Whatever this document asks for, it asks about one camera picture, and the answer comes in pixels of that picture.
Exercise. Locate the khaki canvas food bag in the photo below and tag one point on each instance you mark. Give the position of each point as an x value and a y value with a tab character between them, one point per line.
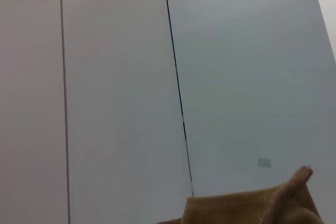
249	205

